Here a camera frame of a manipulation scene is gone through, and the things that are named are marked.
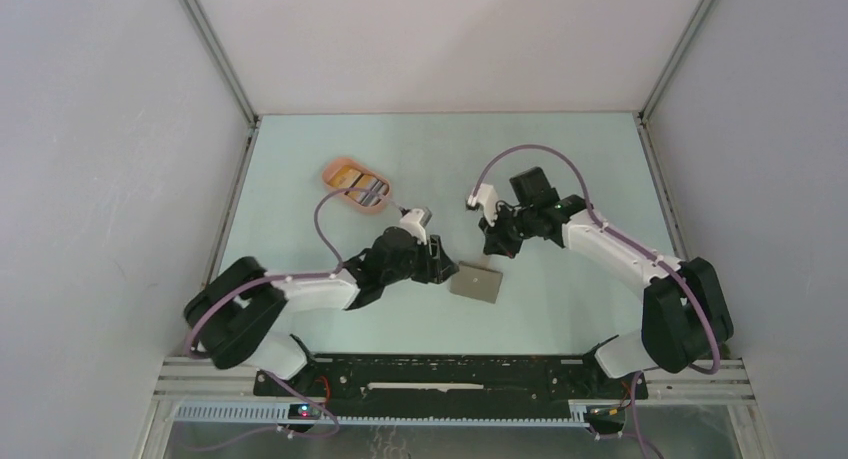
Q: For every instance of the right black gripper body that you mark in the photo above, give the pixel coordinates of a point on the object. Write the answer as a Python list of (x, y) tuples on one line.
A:
[(519, 220)]

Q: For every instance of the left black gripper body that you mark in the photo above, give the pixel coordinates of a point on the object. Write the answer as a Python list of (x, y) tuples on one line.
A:
[(416, 261)]

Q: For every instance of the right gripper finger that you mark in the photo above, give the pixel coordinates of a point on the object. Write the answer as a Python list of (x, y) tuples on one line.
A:
[(496, 244), (512, 244)]

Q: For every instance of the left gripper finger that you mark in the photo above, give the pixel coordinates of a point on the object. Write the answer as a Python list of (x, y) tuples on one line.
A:
[(440, 276), (437, 257)]

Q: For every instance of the grey card holder wallet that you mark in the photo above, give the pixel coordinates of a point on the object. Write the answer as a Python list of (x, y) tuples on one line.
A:
[(476, 281)]

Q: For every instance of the pink oval tray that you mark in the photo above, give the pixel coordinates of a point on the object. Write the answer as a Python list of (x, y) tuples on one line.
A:
[(338, 162)]

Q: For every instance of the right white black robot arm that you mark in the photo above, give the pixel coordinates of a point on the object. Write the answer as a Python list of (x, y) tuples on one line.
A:
[(684, 312)]

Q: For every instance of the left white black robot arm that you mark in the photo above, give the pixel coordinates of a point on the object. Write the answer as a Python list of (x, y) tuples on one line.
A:
[(237, 318)]

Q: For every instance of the yellow credit card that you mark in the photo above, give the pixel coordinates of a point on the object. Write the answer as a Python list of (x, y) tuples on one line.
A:
[(345, 177)]

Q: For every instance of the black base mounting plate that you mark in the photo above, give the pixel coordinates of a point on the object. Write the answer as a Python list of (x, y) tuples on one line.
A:
[(462, 386)]

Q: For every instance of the left controller board red led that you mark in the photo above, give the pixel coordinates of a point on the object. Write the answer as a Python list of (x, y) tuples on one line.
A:
[(304, 411)]

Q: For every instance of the right controller board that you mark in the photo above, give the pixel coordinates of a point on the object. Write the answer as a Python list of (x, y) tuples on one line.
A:
[(611, 414)]

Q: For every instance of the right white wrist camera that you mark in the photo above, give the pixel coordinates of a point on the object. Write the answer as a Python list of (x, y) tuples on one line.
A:
[(485, 200)]

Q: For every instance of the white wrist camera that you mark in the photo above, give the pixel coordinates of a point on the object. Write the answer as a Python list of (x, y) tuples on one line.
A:
[(414, 222), (485, 200)]

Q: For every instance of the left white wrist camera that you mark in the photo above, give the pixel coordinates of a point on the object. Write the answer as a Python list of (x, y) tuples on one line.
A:
[(414, 222)]

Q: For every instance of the aluminium frame rail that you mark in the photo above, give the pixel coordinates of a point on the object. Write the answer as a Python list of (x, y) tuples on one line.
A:
[(182, 379)]

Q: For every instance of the white cable duct strip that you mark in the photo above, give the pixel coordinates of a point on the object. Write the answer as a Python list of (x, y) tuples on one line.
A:
[(276, 413)]

